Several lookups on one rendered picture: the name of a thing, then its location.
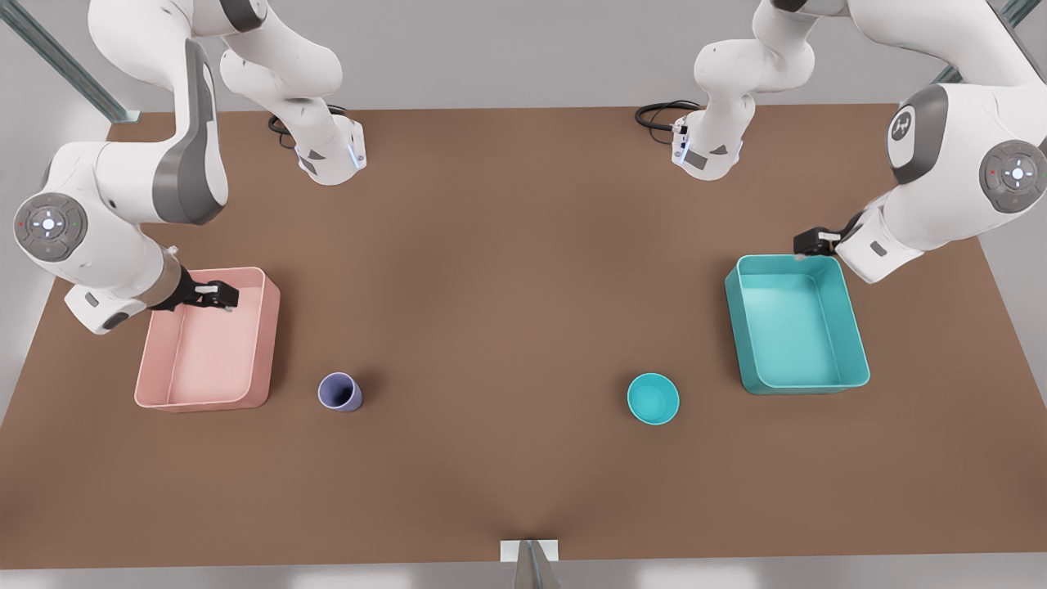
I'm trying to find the pink plastic box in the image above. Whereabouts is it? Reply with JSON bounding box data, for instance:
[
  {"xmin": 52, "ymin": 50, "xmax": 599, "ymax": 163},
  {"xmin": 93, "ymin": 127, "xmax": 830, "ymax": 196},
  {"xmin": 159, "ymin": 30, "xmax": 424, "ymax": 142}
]
[{"xmin": 134, "ymin": 267, "xmax": 281, "ymax": 412}]

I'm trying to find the teal plastic box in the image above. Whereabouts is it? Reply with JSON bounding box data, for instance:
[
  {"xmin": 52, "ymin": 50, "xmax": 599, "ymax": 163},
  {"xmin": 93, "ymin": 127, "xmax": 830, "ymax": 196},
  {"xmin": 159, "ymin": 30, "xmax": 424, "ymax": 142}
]
[{"xmin": 725, "ymin": 254, "xmax": 871, "ymax": 396}]

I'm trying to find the purple cup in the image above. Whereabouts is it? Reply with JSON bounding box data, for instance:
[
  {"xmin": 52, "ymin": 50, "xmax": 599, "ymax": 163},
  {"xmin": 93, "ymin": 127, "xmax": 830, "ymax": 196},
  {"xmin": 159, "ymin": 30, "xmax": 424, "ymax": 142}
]
[{"xmin": 317, "ymin": 372, "xmax": 364, "ymax": 413}]

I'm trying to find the teal bowl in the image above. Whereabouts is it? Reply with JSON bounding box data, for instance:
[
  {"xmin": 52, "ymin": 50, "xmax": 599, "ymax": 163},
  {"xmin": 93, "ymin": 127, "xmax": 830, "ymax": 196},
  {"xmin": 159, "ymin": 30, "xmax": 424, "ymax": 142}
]
[{"xmin": 627, "ymin": 373, "xmax": 681, "ymax": 426}]

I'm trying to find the black cable loop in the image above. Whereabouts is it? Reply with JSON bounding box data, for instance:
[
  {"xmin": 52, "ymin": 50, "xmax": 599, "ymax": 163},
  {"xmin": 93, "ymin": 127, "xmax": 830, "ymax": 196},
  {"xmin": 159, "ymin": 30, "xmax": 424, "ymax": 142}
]
[
  {"xmin": 635, "ymin": 100, "xmax": 703, "ymax": 145},
  {"xmin": 268, "ymin": 105, "xmax": 348, "ymax": 150}
]

